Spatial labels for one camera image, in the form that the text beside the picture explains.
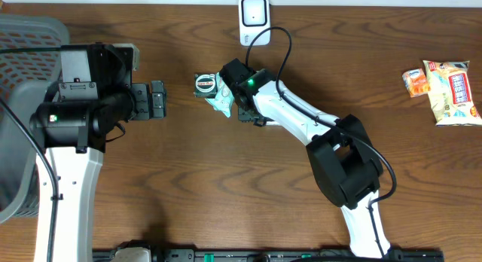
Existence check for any green tissue pack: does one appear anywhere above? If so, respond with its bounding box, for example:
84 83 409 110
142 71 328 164
206 73 234 117

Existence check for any round black red tin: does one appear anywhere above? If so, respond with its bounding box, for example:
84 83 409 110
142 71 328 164
194 73 218 99

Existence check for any small orange box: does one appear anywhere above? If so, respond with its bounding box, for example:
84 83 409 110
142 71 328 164
402 69 431 98

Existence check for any yellow wet wipes pack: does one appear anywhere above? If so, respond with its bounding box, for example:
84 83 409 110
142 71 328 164
423 60 481 126

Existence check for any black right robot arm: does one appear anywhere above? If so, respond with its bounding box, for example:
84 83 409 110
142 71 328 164
223 69 390 258

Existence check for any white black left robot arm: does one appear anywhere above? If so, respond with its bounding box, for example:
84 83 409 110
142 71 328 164
31 78 166 261

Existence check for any white barcode scanner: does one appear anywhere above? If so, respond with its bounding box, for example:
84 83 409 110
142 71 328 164
238 0 270 47

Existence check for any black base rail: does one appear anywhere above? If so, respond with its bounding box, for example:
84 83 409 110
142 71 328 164
92 248 445 262

